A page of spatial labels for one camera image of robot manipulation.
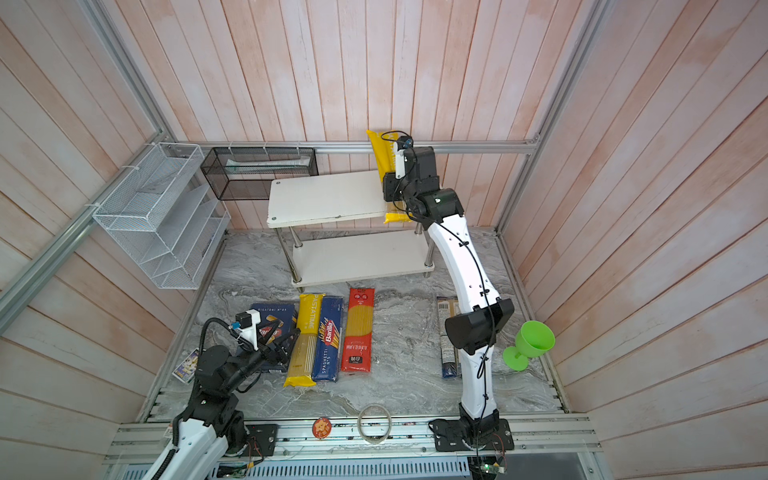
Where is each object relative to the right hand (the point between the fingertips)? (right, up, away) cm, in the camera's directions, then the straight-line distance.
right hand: (388, 176), depth 77 cm
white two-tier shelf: (-25, -6, +4) cm, 26 cm away
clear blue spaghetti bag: (+19, -50, +9) cm, 54 cm away
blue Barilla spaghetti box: (-17, -48, +8) cm, 52 cm away
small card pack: (-58, -54, +6) cm, 80 cm away
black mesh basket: (-50, +8, +26) cm, 57 cm away
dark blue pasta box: (-35, -39, +11) cm, 53 cm away
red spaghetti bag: (-9, -49, +8) cm, 51 cm away
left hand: (-26, -41, +1) cm, 49 cm away
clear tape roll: (-8, -65, -1) cm, 66 cm away
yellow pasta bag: (-25, -50, +6) cm, 56 cm away
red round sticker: (-17, -66, -2) cm, 68 cm away
